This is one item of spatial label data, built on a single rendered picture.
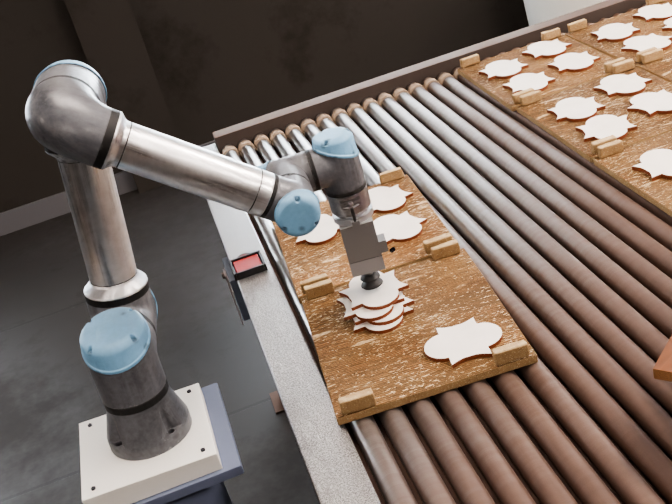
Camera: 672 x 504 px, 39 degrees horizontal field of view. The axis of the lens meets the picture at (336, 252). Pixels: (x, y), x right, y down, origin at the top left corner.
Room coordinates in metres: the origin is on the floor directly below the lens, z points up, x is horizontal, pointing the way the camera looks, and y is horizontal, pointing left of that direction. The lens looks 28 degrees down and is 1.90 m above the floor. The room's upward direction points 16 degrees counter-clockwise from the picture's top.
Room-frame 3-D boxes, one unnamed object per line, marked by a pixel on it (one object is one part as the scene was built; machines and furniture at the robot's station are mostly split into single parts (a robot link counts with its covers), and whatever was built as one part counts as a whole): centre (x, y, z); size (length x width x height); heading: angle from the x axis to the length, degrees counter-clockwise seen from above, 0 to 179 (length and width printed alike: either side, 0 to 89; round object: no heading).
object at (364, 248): (1.55, -0.06, 1.09); 0.10 x 0.09 x 0.16; 89
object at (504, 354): (1.26, -0.23, 0.95); 0.06 x 0.02 x 0.03; 93
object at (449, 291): (1.45, -0.09, 0.93); 0.41 x 0.35 x 0.02; 3
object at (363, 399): (1.25, 0.03, 0.95); 0.06 x 0.02 x 0.03; 93
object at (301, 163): (1.53, 0.05, 1.24); 0.11 x 0.11 x 0.08; 3
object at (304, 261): (1.87, -0.06, 0.93); 0.41 x 0.35 x 0.02; 4
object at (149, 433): (1.39, 0.41, 0.96); 0.15 x 0.15 x 0.10
